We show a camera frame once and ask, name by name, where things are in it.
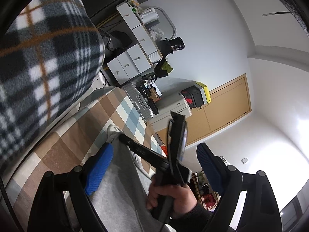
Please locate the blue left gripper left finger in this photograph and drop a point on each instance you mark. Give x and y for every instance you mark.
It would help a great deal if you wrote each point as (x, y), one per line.
(96, 167)

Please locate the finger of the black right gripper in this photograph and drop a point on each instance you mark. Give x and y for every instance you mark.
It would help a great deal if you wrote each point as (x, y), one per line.
(155, 159)

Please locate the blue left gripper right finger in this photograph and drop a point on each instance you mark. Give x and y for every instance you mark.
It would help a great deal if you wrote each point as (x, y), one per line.
(213, 167)

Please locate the grey hoodie with red print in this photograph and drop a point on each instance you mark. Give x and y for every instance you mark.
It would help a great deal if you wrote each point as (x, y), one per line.
(120, 200)

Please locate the person's right hand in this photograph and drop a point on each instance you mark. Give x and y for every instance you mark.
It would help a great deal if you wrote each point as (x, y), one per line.
(184, 199)

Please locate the orange toy pile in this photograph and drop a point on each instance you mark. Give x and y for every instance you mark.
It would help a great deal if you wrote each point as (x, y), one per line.
(164, 150)

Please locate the wooden shoe rack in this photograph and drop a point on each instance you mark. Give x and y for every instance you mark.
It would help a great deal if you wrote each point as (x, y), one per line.
(203, 192)

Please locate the checked bed sheet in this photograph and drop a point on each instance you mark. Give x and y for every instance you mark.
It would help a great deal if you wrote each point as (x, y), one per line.
(73, 141)

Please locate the white two-door cabinet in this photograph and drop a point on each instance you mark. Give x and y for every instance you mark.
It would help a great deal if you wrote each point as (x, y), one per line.
(171, 103)

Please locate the black yellow box stack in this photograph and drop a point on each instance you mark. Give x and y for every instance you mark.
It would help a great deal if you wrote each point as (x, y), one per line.
(197, 95)

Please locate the silver suitcase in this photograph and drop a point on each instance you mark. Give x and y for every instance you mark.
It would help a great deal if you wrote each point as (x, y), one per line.
(140, 103)

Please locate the wooden door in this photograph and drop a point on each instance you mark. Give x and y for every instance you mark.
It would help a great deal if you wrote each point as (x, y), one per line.
(230, 102)

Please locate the white drawer desk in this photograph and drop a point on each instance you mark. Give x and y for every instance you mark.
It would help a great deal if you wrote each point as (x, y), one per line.
(140, 55)

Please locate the black coffee machine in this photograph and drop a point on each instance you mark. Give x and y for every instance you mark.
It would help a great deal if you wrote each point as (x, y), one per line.
(170, 46)

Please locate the black white plaid blanket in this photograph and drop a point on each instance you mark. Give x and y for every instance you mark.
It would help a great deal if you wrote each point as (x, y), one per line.
(50, 56)

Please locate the white electric kettle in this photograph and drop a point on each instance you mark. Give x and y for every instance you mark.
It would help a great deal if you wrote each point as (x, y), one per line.
(149, 15)

